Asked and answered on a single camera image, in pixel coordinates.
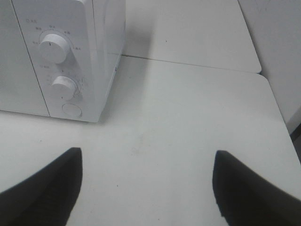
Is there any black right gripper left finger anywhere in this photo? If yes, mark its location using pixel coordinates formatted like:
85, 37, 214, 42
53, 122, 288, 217
0, 147, 83, 226

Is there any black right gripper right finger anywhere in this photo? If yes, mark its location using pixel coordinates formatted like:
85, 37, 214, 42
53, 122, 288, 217
212, 150, 301, 226

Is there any round white door button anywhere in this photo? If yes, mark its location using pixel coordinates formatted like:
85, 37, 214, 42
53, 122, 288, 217
62, 104, 82, 117

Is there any white microwave door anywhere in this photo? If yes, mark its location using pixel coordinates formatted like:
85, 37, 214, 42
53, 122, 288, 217
0, 0, 49, 116

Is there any white timer knob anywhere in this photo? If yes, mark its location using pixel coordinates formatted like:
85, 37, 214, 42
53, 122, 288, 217
50, 76, 77, 100

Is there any white microwave oven body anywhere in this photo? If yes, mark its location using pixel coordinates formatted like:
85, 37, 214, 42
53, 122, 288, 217
11, 0, 126, 122

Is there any adjacent white table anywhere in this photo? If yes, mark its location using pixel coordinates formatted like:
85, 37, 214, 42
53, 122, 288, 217
124, 0, 261, 73

